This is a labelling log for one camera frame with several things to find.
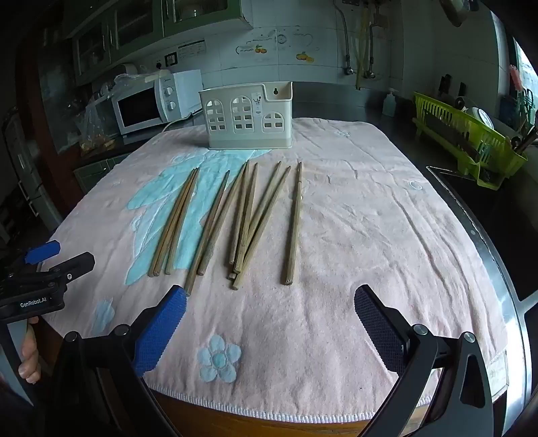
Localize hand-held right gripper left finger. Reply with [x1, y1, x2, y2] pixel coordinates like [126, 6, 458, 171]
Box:
[50, 285, 188, 437]

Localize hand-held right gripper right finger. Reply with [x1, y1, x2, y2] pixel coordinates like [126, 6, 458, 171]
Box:
[354, 284, 507, 437]

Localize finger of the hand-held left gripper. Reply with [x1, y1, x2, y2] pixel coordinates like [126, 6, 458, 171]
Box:
[0, 240, 62, 276]
[49, 252, 96, 290]

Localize row of wooden chopsticks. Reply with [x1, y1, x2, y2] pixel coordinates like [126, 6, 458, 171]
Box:
[147, 160, 304, 295]

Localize beige plastic utensil holder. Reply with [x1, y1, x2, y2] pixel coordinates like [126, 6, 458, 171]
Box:
[198, 81, 294, 151]

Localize person's left hand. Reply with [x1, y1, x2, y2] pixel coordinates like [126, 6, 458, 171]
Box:
[17, 316, 42, 384]

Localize grey shelf unit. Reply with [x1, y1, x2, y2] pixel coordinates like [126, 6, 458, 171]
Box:
[0, 105, 64, 244]

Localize pink towel with blue print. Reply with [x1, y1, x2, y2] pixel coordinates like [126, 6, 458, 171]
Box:
[40, 117, 509, 423]

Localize green tiled counter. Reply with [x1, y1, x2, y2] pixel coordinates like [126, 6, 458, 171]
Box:
[73, 153, 135, 183]

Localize clear plastic bag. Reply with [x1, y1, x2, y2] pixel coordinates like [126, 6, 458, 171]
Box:
[80, 73, 127, 152]

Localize white microwave oven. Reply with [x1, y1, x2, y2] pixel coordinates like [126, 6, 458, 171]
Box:
[110, 75, 186, 136]

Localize green plastic dish rack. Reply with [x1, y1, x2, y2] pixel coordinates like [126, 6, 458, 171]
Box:
[412, 91, 528, 188]

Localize white soap dispenser bottle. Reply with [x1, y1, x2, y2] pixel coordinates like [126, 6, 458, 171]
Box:
[382, 87, 398, 118]

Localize white bowl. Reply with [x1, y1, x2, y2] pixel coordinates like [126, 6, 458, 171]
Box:
[471, 107, 494, 131]

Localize dark green cutlery basket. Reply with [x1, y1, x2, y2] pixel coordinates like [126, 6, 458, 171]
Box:
[500, 88, 538, 146]

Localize white power cable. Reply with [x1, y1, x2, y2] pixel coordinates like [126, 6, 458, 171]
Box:
[162, 113, 203, 132]

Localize green wall cabinets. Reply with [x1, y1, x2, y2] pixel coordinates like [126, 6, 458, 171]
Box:
[63, 0, 257, 87]

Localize steel braided hose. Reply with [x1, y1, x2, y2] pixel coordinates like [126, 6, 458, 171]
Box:
[334, 0, 354, 76]
[368, 17, 379, 78]

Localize yellow hose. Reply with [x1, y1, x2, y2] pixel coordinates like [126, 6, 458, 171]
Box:
[355, 6, 371, 91]

